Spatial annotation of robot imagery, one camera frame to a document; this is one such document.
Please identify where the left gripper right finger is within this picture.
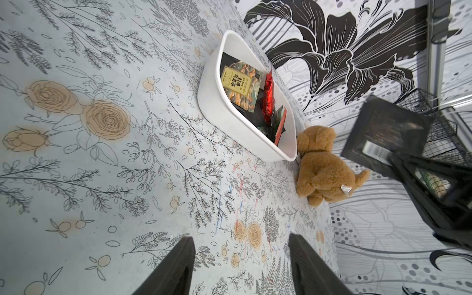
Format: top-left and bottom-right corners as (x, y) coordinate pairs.
(288, 233), (352, 295)

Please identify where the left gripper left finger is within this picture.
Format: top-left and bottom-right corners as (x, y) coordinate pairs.
(133, 237), (195, 295)

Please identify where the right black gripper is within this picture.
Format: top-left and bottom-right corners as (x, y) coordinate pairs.
(388, 152), (472, 251)

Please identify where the black barcode tea bag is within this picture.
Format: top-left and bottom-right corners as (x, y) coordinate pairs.
(341, 95), (433, 181)

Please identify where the red black tea bag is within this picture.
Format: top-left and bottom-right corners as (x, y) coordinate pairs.
(270, 106), (287, 146)

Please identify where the red square tea bag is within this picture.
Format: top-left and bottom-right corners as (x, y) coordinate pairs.
(262, 71), (275, 126)

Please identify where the yellow label tea bag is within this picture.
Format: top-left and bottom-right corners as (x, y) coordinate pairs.
(221, 60), (265, 113)

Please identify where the brown plush teddy dog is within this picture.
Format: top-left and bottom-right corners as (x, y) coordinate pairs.
(296, 125), (370, 207)

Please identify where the black wire basket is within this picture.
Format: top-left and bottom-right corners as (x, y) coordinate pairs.
(395, 88), (472, 167)

